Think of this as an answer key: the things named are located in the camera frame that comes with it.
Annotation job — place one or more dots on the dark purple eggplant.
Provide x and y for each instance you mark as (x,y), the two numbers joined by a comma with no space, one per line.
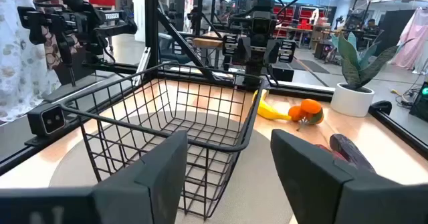
(347,148)

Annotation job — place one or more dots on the person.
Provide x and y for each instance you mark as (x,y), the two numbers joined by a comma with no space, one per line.
(371,25)

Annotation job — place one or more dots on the black table-level camera box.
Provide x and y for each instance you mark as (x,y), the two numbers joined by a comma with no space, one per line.
(47,120)

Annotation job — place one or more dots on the red storage shelf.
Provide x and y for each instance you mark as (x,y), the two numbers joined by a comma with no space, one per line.
(287,13)

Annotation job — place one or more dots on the black box with green light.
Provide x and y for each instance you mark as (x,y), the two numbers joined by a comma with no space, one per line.
(419,107)

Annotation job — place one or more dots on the black floor mat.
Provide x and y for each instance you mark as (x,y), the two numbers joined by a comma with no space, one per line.
(311,67)

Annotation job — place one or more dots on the pink cloth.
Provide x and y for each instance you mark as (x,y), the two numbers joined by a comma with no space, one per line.
(411,40)

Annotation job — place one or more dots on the green plant in white pot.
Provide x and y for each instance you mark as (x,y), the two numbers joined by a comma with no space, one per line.
(351,100)

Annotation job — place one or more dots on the white patterned curtain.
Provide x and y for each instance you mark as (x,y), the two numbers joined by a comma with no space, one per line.
(16,67)

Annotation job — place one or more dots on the yellow banana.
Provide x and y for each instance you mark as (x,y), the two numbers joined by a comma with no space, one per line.
(267,112)

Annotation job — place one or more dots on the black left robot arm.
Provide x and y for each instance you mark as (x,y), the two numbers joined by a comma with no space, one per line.
(262,6)

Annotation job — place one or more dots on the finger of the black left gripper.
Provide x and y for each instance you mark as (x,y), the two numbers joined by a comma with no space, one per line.
(272,51)
(244,50)

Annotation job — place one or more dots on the round grey placemat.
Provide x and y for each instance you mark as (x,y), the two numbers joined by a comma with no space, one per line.
(254,184)

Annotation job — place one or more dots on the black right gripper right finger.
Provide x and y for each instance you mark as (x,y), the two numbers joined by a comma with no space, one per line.
(317,190)

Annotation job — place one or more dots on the black frame bracket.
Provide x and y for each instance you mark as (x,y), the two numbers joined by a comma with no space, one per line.
(381,107)

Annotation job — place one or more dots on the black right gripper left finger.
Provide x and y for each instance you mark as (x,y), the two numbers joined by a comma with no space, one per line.
(150,190)

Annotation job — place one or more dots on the orange tangerine bunch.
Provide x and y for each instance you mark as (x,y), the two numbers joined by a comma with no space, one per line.
(309,106)

